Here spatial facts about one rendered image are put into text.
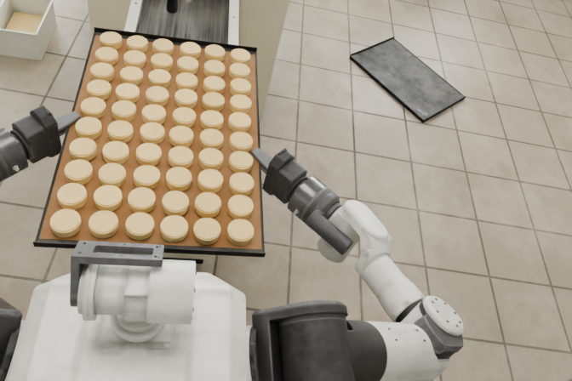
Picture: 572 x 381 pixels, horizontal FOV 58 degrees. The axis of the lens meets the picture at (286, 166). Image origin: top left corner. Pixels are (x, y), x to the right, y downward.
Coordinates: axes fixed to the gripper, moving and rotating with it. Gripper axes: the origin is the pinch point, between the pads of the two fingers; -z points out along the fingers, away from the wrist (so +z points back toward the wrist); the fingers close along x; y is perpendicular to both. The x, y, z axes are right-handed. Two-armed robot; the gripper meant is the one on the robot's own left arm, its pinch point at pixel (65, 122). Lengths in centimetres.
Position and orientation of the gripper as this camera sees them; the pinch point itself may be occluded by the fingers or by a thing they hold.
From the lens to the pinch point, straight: 115.2
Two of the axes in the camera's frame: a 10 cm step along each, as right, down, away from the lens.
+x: 2.1, -6.2, -7.6
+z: -6.5, 4.9, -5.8
